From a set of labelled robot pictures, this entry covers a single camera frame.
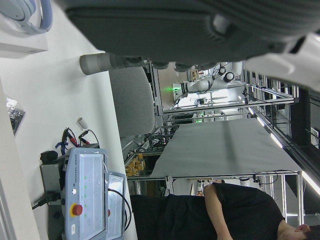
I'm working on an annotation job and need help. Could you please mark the grey robot teach pendant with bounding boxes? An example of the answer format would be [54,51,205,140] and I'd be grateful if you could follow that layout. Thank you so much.
[103,169,129,240]
[61,147,111,240]

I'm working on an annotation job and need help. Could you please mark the light blue headphones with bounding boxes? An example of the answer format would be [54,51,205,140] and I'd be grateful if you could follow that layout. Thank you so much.
[0,0,53,35]

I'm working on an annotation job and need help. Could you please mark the black pendant cable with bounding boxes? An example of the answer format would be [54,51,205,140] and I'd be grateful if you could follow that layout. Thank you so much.
[107,188,133,233]

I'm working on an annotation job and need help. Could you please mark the grey office chair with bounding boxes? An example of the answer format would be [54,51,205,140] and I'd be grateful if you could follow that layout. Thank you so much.
[108,65,156,138]

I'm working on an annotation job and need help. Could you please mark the black power plug cable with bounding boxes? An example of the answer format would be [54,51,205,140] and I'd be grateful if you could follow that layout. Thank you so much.
[31,190,63,210]

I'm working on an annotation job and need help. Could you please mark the red black clip leads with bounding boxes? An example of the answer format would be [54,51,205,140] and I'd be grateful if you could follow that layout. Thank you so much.
[55,126,101,161]

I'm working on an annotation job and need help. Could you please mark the left white dexterous robot hand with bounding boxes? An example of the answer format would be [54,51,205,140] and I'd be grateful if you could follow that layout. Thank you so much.
[53,0,320,91]

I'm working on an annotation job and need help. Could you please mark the person in black t-shirt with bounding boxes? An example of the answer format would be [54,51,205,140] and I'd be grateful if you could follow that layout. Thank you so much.
[129,182,320,240]

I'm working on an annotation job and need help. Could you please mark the small white tube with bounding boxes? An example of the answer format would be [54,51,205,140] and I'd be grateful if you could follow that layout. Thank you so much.
[76,116,89,130]

